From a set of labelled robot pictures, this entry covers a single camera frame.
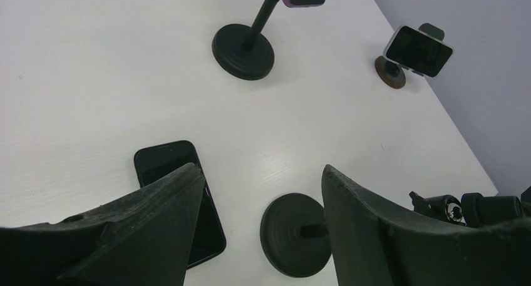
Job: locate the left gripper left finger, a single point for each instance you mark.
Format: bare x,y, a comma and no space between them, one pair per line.
142,238

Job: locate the black phone stand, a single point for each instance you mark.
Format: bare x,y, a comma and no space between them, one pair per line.
243,51
295,239

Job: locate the brown base phone stand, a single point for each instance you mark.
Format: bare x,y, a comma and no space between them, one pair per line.
394,75

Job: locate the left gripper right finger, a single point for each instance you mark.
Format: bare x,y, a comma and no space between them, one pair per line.
375,241

